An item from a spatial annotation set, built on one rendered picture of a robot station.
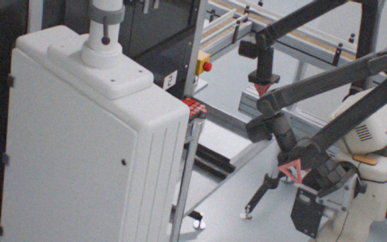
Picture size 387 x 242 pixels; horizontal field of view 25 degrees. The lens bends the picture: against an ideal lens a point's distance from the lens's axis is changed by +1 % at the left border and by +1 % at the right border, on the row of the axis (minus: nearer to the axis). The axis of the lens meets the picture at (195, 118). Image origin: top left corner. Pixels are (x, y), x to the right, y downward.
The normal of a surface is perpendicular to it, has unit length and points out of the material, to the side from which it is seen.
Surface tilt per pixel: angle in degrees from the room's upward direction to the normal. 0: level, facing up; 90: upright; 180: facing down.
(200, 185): 0
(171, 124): 90
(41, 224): 90
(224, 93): 0
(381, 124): 48
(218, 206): 0
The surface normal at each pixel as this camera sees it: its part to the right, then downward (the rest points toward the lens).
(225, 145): 0.16, -0.83
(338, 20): -0.53, 0.37
